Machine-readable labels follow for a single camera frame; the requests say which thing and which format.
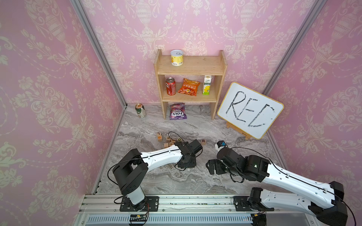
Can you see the yellow cup can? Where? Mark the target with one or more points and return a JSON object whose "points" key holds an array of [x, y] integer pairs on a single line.
{"points": [[177, 57]]}

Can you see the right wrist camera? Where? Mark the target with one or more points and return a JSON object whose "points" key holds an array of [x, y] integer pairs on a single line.
{"points": [[220, 145]]}

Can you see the wooden shelf unit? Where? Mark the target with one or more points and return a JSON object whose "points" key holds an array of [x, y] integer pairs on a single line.
{"points": [[216, 66]]}

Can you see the wooden block letter B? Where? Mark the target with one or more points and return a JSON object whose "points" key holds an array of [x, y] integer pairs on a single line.
{"points": [[159, 136]]}

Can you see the white board yellow rim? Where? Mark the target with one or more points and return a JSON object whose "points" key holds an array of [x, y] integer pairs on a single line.
{"points": [[249, 111]]}

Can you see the yellow green drink carton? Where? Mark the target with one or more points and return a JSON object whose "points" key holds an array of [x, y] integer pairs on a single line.
{"points": [[207, 85]]}

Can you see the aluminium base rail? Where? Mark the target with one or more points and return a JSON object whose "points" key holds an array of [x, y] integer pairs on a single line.
{"points": [[185, 210]]}

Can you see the orange snack bag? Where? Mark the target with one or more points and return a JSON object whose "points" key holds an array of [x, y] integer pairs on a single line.
{"points": [[189, 87]]}

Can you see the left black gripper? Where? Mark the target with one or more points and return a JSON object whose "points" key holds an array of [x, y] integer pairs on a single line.
{"points": [[183, 165]]}

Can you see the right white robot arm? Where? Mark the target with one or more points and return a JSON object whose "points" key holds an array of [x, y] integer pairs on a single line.
{"points": [[322, 200]]}

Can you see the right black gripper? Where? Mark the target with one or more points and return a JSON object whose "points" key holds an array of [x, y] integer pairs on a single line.
{"points": [[217, 163]]}

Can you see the green white can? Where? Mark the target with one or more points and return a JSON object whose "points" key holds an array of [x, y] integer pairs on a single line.
{"points": [[140, 110]]}

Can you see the wooden board easel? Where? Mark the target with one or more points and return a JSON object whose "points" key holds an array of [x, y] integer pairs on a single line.
{"points": [[247, 136]]}

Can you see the red soda can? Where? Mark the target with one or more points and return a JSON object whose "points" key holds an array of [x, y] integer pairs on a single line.
{"points": [[170, 86]]}

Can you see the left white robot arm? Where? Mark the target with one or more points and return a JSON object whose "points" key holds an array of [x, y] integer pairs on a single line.
{"points": [[131, 170]]}

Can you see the purple snack bag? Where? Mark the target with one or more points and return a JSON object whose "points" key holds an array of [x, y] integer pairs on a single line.
{"points": [[177, 112]]}

